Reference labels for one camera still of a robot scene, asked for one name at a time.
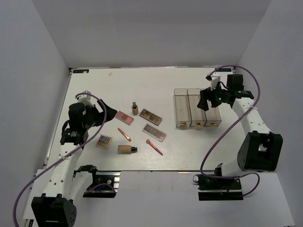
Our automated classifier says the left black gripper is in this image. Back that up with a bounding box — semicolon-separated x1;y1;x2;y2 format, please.
82;99;117;129

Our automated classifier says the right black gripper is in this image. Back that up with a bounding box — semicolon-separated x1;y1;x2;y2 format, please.
197;81;230;111

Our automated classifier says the pink blush palette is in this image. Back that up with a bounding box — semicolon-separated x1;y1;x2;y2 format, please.
115;111;134;125

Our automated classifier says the round foundation bottle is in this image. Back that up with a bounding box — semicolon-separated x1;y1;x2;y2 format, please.
132;102;139;115

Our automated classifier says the colourful square eyeshadow palette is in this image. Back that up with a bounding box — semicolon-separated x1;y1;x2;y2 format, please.
96;134;112;149

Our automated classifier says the square foundation bottle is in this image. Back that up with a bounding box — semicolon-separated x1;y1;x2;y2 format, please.
117;145;138;154

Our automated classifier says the brown gold eyeshadow palette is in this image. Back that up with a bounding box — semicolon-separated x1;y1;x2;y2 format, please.
139;108;162;126

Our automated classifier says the round pink makeup brush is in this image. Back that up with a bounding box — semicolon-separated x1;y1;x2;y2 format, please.
146;139;163;156

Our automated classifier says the mauve eyeshadow palette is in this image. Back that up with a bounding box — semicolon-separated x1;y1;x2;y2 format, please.
142;124;167;142

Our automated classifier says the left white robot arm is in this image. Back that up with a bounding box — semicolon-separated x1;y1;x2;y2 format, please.
31;98;117;227

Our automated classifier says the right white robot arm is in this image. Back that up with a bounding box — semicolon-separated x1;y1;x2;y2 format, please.
197;74;283;189

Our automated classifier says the right clear organizer bin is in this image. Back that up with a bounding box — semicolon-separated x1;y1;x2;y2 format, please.
204;101;222;127

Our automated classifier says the clear organizer bin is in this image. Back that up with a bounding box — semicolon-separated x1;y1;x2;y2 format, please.
204;101;222;127
174;88;192;127
187;88;206;127

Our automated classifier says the middle clear organizer bin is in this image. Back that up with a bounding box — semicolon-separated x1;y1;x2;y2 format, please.
187;88;206;127

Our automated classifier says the left clear organizer bin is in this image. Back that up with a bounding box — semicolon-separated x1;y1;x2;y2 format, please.
174;88;192;127

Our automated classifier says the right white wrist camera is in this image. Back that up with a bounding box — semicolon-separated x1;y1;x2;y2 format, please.
206;72;221;90

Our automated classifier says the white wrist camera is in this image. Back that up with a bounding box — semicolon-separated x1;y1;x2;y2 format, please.
206;72;221;90
75;90;93;106

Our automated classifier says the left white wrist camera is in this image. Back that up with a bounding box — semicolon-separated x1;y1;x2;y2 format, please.
75;90;93;106

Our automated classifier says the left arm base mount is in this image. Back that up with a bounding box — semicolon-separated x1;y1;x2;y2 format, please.
73;165;120;198

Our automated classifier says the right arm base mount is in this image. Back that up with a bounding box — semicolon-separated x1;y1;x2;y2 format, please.
193;174;243;201

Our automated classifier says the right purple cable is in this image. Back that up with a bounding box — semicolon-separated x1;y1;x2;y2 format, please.
200;65;261;196

